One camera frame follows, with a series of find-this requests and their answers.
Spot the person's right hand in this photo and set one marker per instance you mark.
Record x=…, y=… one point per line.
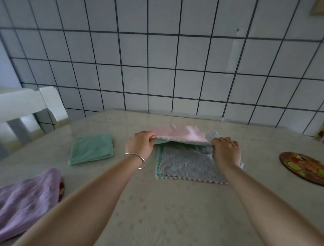
x=227, y=152

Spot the person's left hand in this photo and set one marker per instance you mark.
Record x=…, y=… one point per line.
x=140, y=144

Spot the tan round placemat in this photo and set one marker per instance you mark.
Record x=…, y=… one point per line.
x=113, y=144

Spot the green cloth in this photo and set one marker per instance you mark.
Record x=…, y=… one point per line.
x=91, y=149

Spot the brown round placemat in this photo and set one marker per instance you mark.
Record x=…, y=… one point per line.
x=303, y=167

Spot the person's right forearm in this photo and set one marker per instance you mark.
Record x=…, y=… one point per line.
x=273, y=202

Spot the person's left forearm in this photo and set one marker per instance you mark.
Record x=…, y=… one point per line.
x=81, y=202

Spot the white wooden chair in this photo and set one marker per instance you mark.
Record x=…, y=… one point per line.
x=20, y=101

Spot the gold metal door frame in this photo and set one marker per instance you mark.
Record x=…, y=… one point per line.
x=319, y=134

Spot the tan wall plate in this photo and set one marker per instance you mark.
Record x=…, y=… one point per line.
x=318, y=7

